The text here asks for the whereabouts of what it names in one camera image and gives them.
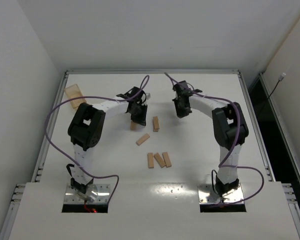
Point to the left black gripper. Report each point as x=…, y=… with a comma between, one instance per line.
x=139, y=113

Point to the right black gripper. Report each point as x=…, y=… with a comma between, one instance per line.
x=180, y=106

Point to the wood block tower base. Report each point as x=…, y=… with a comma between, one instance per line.
x=156, y=126

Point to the wood block diagonal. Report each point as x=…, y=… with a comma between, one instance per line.
x=142, y=139

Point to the wood block row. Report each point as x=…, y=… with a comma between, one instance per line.
x=150, y=160
x=159, y=160
x=167, y=159

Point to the wooden block box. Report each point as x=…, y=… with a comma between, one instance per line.
x=74, y=92

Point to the wood block tower top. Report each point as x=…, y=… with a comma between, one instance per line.
x=156, y=118

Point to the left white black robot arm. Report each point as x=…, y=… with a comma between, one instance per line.
x=86, y=128

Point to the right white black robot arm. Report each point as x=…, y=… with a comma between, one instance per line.
x=229, y=128

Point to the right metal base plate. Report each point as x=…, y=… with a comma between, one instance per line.
x=208, y=197

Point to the metal base plate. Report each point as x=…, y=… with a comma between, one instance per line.
x=208, y=197
x=95, y=194

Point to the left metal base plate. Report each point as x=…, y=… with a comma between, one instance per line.
x=95, y=194

